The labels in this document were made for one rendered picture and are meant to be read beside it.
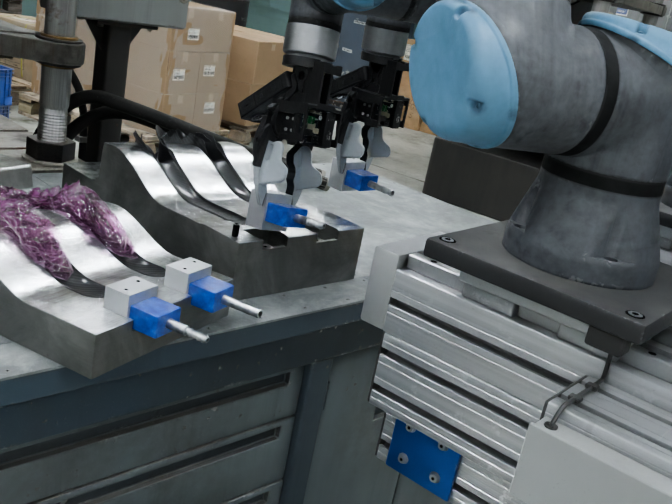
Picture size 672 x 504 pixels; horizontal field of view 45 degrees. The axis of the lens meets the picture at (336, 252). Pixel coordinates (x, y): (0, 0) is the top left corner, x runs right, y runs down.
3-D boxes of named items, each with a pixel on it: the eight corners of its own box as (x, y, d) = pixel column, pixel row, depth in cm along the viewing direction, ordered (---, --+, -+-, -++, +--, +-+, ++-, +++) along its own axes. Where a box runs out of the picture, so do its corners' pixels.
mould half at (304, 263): (354, 279, 134) (370, 201, 129) (229, 302, 115) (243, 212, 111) (180, 187, 165) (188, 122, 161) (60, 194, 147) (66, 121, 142)
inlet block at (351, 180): (398, 207, 141) (405, 177, 140) (379, 209, 138) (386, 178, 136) (346, 184, 150) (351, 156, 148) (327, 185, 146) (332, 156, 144)
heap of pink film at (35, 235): (150, 254, 110) (156, 200, 108) (50, 285, 95) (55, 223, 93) (14, 201, 121) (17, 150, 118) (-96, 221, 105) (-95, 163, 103)
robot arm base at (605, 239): (674, 274, 83) (706, 182, 80) (621, 301, 71) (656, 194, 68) (541, 227, 91) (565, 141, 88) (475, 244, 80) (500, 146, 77)
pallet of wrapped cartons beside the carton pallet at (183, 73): (228, 150, 561) (249, 12, 531) (145, 160, 494) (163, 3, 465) (104, 108, 617) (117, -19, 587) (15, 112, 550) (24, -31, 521)
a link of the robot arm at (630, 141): (696, 188, 75) (747, 41, 71) (582, 176, 70) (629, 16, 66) (612, 154, 86) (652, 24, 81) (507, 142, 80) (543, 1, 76)
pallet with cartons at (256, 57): (300, 137, 655) (316, 44, 631) (243, 146, 584) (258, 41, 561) (182, 102, 702) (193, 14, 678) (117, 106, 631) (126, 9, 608)
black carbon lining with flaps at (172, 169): (310, 230, 131) (321, 174, 128) (232, 239, 119) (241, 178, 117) (186, 168, 153) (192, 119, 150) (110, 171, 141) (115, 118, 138)
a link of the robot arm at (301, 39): (276, 21, 113) (316, 34, 119) (270, 54, 113) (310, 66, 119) (313, 23, 108) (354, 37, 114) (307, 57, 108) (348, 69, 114)
